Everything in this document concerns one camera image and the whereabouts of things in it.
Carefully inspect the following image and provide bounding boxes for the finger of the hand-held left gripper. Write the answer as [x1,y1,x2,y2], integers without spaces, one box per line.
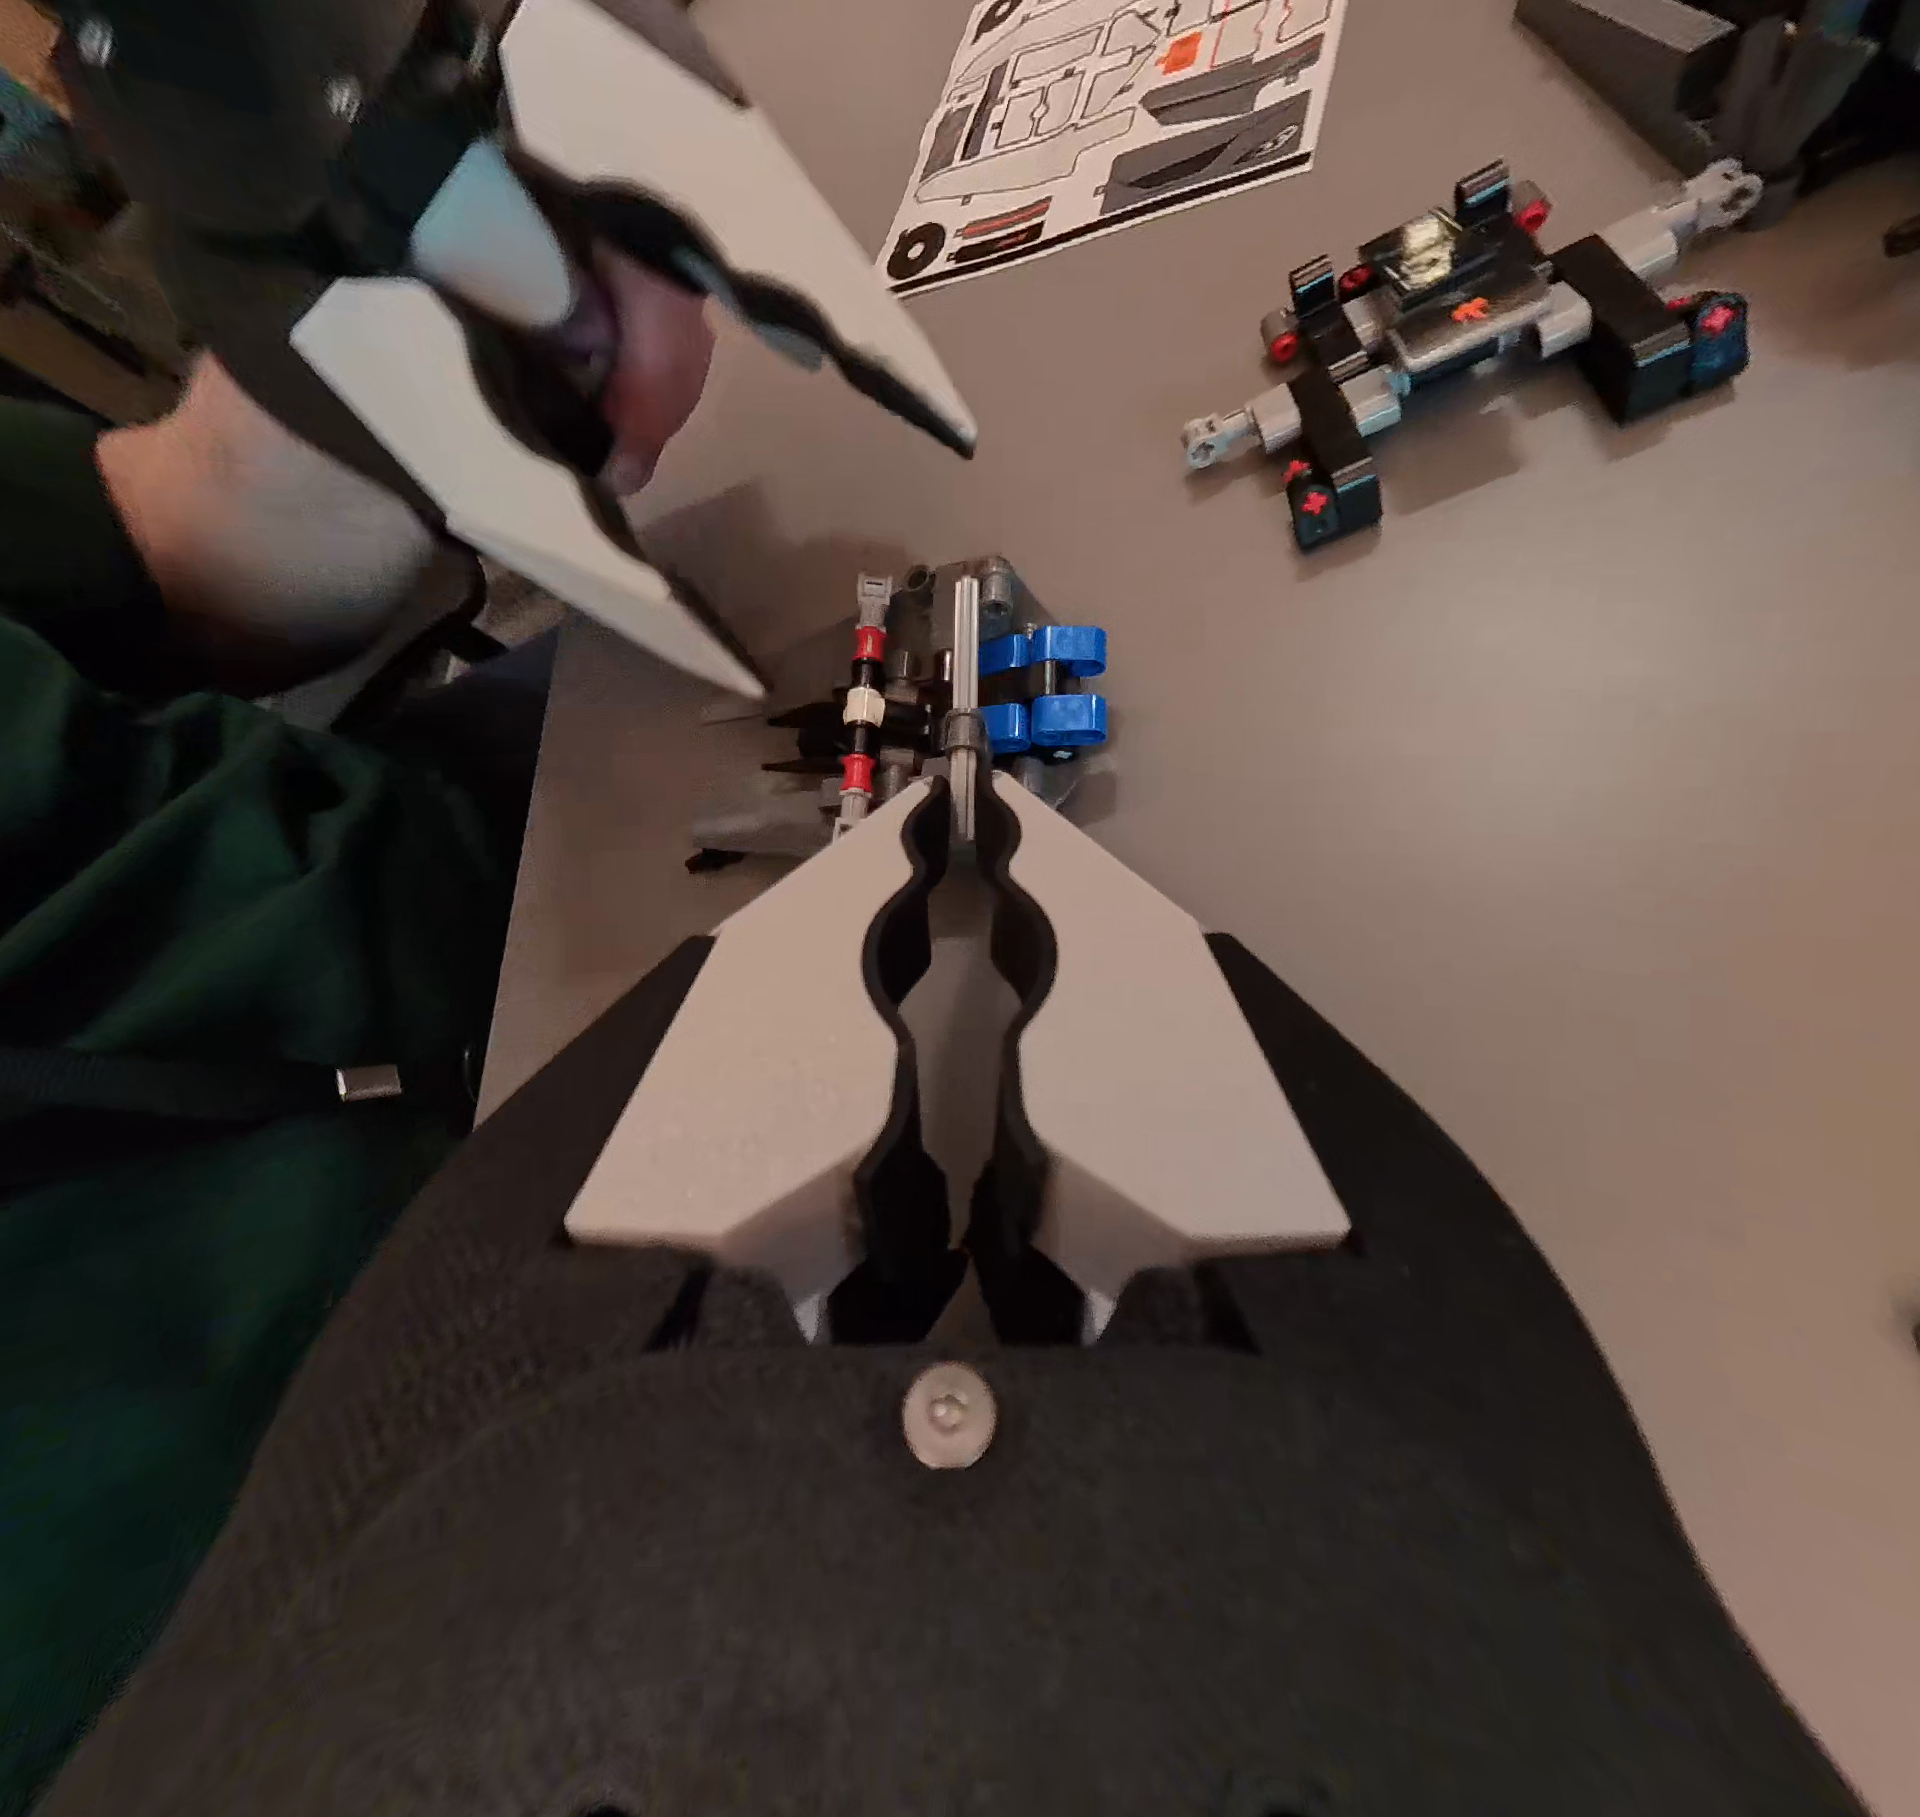
[493,0,981,465]
[290,271,775,703]

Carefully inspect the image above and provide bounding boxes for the person's left hand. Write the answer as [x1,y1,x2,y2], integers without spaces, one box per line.
[579,248,717,493]

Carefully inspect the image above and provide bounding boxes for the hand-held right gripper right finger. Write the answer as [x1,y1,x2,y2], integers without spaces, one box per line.
[982,768,1354,1342]

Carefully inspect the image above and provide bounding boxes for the grey winged brick assembly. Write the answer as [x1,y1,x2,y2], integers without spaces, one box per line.
[687,552,1118,874]

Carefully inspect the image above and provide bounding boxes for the small black brick assembly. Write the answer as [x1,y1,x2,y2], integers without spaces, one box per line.
[1183,158,1764,555]

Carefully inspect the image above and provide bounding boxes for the toy brick car chassis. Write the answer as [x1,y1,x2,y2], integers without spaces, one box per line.
[1512,0,1920,261]

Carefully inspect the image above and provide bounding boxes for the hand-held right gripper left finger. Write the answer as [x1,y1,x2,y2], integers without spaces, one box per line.
[562,776,962,1346]

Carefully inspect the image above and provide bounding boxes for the sticker sheet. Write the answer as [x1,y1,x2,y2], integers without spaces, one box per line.
[874,0,1369,302]

